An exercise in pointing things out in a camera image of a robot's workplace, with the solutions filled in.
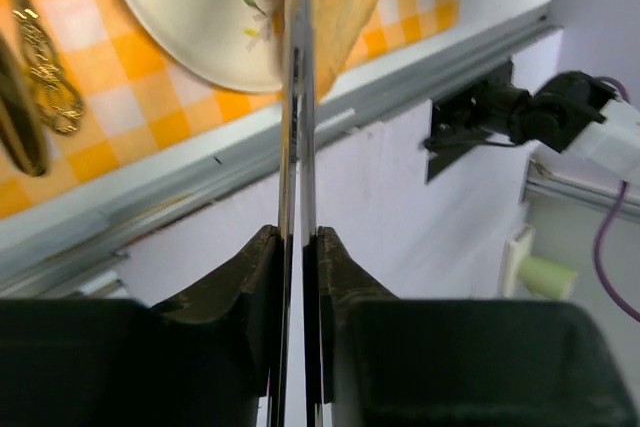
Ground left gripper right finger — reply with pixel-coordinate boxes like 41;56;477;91
317;227;639;426

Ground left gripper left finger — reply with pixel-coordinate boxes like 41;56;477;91
1;225;278;426

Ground silver metal tongs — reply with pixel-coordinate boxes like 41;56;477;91
268;0;324;426

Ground yellow checkered cloth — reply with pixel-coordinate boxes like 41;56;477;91
1;0;460;217

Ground gold spoon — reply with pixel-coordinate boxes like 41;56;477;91
10;0;85;136

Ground gold knife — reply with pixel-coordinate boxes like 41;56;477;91
1;36;49;177

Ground white green ceramic plate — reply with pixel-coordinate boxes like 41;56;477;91
125;0;283;93

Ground aluminium table frame rail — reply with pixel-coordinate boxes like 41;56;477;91
1;4;550;297

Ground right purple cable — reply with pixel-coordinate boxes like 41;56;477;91
593;75;640;323

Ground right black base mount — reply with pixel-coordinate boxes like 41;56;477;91
421;60;530;182

